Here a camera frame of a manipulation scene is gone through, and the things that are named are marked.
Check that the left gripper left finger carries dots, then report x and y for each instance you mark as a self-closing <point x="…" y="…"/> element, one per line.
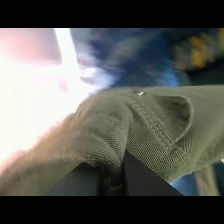
<point x="80" y="182"/>

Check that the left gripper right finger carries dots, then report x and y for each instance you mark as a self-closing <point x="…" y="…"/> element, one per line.
<point x="143" y="180"/>

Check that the olive green garment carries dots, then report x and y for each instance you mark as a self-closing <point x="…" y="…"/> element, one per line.
<point x="146" y="123"/>

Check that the blue garment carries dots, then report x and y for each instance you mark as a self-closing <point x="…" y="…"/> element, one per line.
<point x="133" y="60"/>

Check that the yellow and black garment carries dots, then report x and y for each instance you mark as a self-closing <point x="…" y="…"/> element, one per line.
<point x="196" y="50"/>

